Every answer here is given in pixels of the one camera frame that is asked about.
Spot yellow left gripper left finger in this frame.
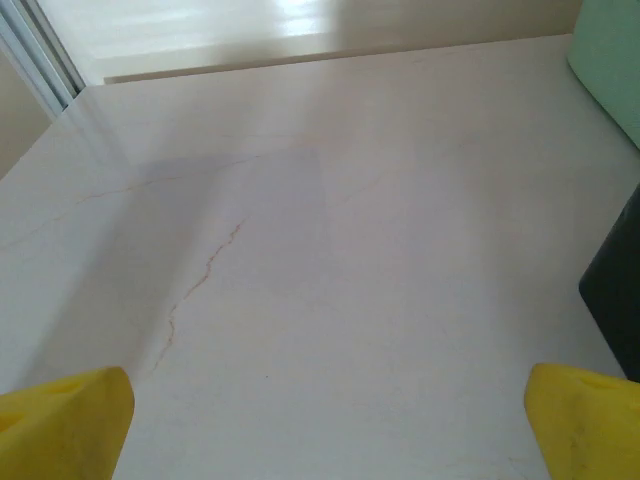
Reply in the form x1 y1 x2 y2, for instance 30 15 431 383
0 366 136 480

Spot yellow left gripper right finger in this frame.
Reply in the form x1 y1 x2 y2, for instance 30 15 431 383
523 363 640 480

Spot mint green zip case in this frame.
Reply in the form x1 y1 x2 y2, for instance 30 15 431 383
566 0 640 151

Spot aluminium frame post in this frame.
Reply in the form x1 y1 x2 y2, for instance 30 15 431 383
0 0 89 120

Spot starry night print box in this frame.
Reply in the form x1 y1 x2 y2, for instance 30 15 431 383
578 183 640 386

